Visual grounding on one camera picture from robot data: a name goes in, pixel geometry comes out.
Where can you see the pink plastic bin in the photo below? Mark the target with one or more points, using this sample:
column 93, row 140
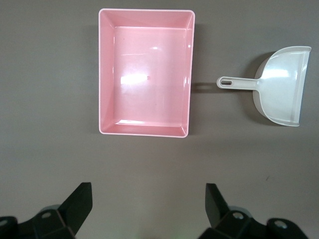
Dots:
column 149, row 74

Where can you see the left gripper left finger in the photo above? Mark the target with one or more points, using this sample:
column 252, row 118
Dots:
column 62, row 219

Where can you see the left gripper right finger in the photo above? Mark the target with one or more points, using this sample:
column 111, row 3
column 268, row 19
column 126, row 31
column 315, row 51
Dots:
column 231, row 224

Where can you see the beige plastic dustpan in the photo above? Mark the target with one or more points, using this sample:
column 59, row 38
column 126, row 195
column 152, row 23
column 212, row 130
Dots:
column 279, row 84

